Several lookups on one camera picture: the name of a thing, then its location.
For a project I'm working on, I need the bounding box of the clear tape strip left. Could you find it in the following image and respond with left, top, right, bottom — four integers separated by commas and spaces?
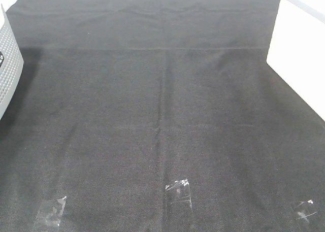
31, 196, 67, 232

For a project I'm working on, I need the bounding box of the clear tape strip centre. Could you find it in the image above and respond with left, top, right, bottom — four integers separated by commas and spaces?
165, 179, 192, 208

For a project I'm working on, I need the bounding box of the clear tape strip right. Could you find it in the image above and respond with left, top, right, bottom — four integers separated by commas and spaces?
291, 200, 318, 224

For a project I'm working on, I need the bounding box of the white perforated plastic basket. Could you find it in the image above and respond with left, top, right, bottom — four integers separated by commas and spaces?
1, 6, 24, 116

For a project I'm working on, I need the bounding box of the black table cloth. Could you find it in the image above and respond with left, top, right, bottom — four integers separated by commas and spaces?
1, 0, 324, 231

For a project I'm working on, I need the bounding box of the white box at right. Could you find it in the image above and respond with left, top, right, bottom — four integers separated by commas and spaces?
266, 0, 324, 118

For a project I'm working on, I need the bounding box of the clear tape strip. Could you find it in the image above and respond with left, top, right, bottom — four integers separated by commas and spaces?
31, 196, 67, 232
291, 200, 318, 224
165, 179, 192, 208

